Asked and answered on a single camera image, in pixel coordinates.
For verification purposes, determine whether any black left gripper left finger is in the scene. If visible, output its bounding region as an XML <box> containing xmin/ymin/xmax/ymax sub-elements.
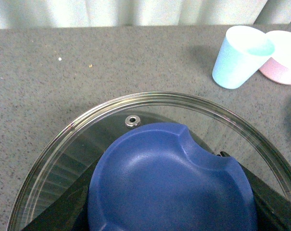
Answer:
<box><xmin>23</xmin><ymin>166</ymin><xmax>95</xmax><ymax>231</ymax></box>

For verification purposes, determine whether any white pleated curtain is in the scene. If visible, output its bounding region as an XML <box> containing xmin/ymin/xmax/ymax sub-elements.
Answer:
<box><xmin>0</xmin><ymin>0</ymin><xmax>291</xmax><ymax>29</ymax></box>

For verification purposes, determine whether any pink plastic bowl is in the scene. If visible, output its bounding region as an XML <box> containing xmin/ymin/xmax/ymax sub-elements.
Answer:
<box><xmin>259</xmin><ymin>30</ymin><xmax>291</xmax><ymax>85</ymax></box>

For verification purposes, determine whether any light blue plastic cup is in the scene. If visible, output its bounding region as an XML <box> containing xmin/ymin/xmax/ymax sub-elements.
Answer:
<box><xmin>212</xmin><ymin>26</ymin><xmax>275</xmax><ymax>90</ymax></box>

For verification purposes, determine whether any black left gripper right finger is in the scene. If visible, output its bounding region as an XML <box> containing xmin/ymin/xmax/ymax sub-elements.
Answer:
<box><xmin>217</xmin><ymin>151</ymin><xmax>291</xmax><ymax>231</ymax></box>

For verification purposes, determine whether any glass lid with blue knob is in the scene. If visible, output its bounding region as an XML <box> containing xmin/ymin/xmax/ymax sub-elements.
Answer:
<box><xmin>7</xmin><ymin>92</ymin><xmax>291</xmax><ymax>231</ymax></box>

